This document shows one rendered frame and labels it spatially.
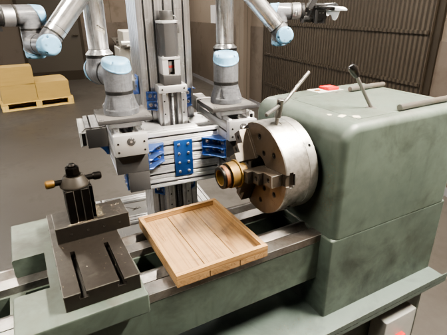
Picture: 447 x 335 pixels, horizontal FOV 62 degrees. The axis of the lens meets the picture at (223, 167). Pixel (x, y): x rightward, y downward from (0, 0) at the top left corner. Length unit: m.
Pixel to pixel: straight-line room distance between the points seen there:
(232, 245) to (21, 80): 6.41
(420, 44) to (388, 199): 2.62
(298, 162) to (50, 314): 0.77
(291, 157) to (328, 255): 0.38
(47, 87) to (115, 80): 5.81
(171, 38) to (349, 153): 0.96
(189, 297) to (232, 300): 0.16
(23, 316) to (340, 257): 0.96
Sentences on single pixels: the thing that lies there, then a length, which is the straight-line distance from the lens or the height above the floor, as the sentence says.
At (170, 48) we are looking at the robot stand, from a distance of 1.76.
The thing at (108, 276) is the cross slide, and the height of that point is 0.97.
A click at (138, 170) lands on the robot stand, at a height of 0.95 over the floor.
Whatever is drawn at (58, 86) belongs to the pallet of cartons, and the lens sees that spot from 7.43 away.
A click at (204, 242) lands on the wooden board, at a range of 1.23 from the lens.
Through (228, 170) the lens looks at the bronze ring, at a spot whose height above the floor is 1.11.
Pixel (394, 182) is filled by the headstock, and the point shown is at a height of 1.02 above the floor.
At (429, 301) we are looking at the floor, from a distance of 2.59.
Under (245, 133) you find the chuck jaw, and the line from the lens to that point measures 1.26.
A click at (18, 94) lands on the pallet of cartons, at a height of 0.27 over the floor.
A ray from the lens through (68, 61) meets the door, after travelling 10.01.
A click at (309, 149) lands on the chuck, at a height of 1.17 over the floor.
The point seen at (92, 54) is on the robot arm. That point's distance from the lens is 1.75.
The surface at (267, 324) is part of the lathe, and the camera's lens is 1.45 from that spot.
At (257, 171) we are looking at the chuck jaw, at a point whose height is 1.10.
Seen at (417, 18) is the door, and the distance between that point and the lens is 3.95.
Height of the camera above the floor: 1.58
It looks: 23 degrees down
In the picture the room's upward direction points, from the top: 1 degrees counter-clockwise
